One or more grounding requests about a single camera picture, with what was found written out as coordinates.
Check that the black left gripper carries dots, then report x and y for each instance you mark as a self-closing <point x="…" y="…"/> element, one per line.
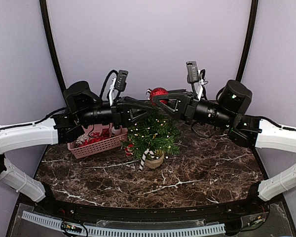
<point x="118" y="108"/>

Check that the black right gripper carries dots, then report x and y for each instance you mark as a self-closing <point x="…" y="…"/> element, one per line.
<point x="190" y="106"/>

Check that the red ball ornament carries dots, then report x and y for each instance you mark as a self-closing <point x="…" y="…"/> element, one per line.
<point x="156" y="92"/>

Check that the small green christmas tree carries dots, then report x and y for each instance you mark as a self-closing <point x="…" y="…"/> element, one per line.
<point x="157" y="132"/>

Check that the red santa ornament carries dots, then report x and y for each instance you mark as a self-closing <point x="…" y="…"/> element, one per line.
<point x="129" y="150"/>

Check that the red white candy cane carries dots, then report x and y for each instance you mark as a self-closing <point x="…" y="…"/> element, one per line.
<point x="144" y="156"/>

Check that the pink plastic basket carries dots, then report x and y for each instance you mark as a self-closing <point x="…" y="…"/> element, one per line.
<point x="100" y="138"/>

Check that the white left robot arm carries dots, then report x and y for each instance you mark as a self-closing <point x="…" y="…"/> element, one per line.
<point x="19" y="137"/>

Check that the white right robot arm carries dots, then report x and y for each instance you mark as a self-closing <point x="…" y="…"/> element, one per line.
<point x="275" y="142"/>

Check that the beige tree pot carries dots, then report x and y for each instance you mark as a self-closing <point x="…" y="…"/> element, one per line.
<point x="153" y="164"/>

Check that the white snowflake ornament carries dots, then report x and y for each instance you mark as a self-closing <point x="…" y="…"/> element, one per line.
<point x="81" y="140"/>

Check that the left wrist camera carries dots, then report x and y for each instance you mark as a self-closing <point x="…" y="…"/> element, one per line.
<point x="117" y="87"/>

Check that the white slotted cable duct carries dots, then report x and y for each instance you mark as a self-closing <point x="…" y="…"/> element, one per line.
<point x="85" y="230"/>

